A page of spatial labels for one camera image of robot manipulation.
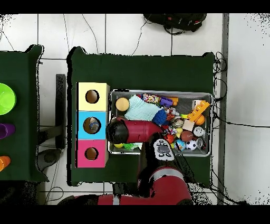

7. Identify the light blue knitted cloth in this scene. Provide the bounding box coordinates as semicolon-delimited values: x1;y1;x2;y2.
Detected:
124;94;163;122

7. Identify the crushed clear plastic bottle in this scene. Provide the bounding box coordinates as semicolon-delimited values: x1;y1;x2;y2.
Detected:
88;117;101;130

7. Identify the long orange toy brick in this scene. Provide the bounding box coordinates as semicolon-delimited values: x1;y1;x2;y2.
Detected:
187;100;211;123

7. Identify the wooden box with three holes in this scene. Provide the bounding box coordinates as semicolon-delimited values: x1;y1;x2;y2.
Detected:
75;81;111;169

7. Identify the orange round foam disc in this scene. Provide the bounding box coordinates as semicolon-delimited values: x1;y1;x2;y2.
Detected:
115;97;130;112

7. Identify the blue spiky ball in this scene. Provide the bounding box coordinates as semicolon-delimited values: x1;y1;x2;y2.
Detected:
151;108;168;125

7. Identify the blue plastic toy brick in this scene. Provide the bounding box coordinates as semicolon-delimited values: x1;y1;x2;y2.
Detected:
159;96;173;108

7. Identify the dark green table cloth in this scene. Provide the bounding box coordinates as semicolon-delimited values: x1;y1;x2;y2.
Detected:
66;46;216;187
0;44;50;183

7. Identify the globe print ball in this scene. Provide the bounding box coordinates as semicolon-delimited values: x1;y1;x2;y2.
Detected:
174;139;186;152

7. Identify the brown toy football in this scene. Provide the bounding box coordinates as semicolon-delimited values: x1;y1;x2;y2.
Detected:
180;130;194;142

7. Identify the small soccer ball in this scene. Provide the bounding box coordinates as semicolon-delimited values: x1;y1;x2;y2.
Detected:
186;139;198;151

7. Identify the orange ball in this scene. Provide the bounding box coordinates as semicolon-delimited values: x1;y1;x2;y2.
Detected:
194;114;206;125

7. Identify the black backpack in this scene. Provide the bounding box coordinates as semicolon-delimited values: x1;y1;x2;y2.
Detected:
142;13;208;36

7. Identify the green plastic bowl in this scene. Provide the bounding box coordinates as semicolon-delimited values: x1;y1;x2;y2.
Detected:
0;82;17;116

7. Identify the purple plastic cup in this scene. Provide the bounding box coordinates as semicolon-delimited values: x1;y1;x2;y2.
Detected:
0;123;16;139

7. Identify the orange plastic cup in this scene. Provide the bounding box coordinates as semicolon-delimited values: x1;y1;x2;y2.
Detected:
0;155;12;172

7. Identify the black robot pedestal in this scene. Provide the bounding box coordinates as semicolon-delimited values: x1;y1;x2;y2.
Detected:
112;182;140;196

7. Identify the silver wire mesh bin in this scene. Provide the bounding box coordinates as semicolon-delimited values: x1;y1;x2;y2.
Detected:
108;89;213;157

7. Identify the thick black floor cable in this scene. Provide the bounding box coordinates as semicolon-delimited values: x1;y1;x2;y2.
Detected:
213;113;270;129

